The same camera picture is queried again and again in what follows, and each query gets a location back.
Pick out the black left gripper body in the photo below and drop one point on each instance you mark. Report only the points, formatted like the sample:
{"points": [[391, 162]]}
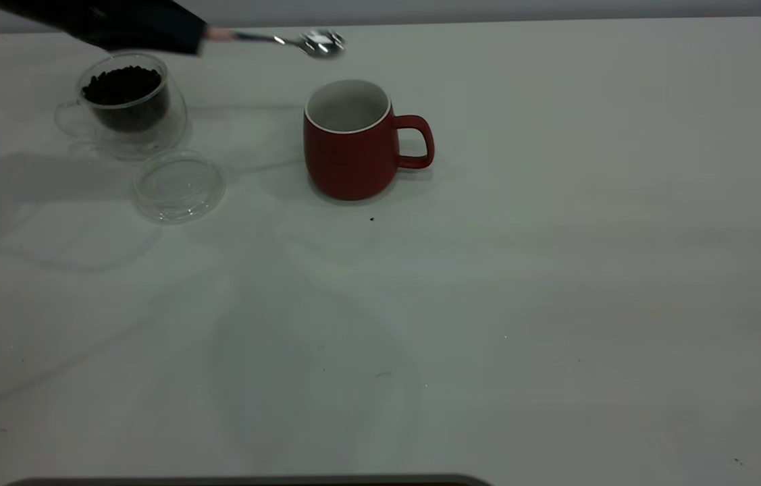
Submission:
{"points": [[117, 20]]}

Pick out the dark coffee beans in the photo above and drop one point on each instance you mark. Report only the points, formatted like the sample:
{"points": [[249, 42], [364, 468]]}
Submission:
{"points": [[122, 86]]}

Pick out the clear glass cup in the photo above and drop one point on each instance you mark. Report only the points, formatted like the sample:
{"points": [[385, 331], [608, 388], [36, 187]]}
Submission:
{"points": [[150, 128]]}

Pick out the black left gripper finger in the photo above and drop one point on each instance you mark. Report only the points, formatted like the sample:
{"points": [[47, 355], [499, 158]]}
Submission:
{"points": [[184, 37]]}

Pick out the red ceramic mug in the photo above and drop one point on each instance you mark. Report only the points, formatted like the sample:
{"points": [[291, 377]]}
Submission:
{"points": [[350, 162]]}

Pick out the clear glass lid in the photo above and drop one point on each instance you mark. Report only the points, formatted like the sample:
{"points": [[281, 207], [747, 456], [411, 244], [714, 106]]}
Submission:
{"points": [[179, 189]]}

